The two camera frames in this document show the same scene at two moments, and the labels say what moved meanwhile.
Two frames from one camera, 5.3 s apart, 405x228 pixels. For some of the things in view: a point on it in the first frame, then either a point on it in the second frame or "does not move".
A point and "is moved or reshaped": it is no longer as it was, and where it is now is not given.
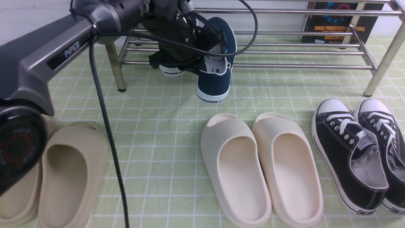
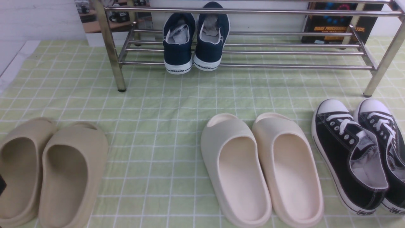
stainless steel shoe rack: (352, 36) does not move
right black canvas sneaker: (375, 115) does not move
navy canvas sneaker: (213, 85) is moved or reshaped
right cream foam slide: (292, 171) does not move
